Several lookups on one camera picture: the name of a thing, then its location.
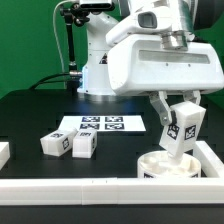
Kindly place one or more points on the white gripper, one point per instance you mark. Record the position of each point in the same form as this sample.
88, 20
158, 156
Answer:
139, 64

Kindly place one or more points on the white round stool seat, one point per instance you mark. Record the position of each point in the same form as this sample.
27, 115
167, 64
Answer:
160, 164

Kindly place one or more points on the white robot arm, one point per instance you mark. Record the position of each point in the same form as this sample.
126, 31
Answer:
178, 37

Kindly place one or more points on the white marker sheet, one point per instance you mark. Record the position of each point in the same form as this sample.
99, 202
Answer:
128, 123

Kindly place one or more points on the white front border rail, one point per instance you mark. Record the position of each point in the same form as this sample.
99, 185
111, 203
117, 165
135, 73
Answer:
111, 191

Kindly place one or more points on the black camera stand pole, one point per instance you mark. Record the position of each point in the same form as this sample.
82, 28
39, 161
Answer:
73, 15

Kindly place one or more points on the white left border rail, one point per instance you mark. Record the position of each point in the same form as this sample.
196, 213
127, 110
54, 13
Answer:
4, 153

